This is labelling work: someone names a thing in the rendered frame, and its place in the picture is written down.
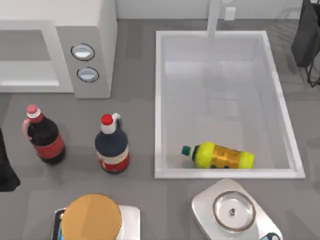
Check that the white sink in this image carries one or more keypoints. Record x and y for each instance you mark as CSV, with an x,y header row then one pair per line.
x,y
225,105

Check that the dark bottle with red cap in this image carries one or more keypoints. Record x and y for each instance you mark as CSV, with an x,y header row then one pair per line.
x,y
112,147

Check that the dark bottle with pink cap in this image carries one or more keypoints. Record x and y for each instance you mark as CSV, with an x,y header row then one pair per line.
x,y
46,138

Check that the grey scale with glass plate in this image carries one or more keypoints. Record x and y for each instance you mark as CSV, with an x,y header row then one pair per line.
x,y
232,210

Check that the large microwave knob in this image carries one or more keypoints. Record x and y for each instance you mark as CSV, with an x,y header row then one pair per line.
x,y
82,51

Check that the yellow bottle with green cap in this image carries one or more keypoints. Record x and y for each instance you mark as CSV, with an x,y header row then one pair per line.
x,y
220,155

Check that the tall white tap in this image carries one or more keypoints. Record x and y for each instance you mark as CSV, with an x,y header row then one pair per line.
x,y
213,17

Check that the black chair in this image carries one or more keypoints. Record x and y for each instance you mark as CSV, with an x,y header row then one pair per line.
x,y
306,42

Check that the white wall socket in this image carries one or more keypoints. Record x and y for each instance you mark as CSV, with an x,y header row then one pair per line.
x,y
229,13

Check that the pale microwave oven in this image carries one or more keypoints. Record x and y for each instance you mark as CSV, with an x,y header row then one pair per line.
x,y
82,32

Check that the small microwave knob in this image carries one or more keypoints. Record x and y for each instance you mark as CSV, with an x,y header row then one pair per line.
x,y
87,74

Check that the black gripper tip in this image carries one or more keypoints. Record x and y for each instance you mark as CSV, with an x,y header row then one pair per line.
x,y
6,165

